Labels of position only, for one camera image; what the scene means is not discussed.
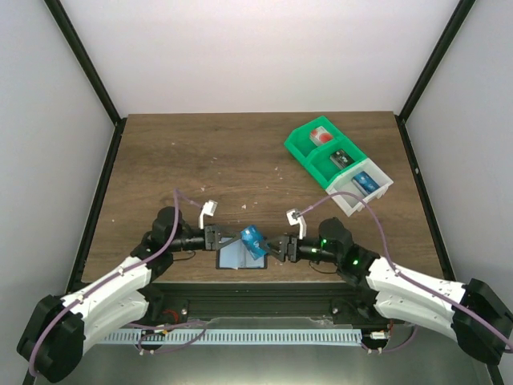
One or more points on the black frame post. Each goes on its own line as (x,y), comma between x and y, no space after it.
(64,23)
(450,31)

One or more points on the right black frame post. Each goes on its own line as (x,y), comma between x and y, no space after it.
(450,31)

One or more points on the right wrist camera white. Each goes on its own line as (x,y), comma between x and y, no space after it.
(295,218)

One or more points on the black card holder wallet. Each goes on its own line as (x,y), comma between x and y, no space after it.
(237,256)

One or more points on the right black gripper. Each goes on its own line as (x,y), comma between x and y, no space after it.
(288,248)

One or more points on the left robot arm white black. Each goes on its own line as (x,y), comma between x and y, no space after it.
(62,329)

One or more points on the blue card in bin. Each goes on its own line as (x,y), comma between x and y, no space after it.
(365,183)

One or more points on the green white sorting bin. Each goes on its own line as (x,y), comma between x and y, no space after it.
(336,182)

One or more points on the red white card in bin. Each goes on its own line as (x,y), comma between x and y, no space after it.
(320,136)

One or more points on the left black frame post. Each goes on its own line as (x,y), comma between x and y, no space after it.
(64,23)

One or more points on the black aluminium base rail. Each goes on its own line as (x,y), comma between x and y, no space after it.
(335,300)

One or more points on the black card in bin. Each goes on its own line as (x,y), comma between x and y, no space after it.
(341,159)

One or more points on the light blue slotted cable duct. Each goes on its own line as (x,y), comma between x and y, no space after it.
(321,337)

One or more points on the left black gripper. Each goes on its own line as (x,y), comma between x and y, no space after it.
(212,236)

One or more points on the blue credit card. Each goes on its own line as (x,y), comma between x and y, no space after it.
(253,240)

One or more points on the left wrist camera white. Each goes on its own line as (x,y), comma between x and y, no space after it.
(207,210)

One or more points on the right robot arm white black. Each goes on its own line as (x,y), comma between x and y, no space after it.
(471,314)

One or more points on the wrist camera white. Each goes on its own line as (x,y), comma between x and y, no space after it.
(295,218)
(207,210)

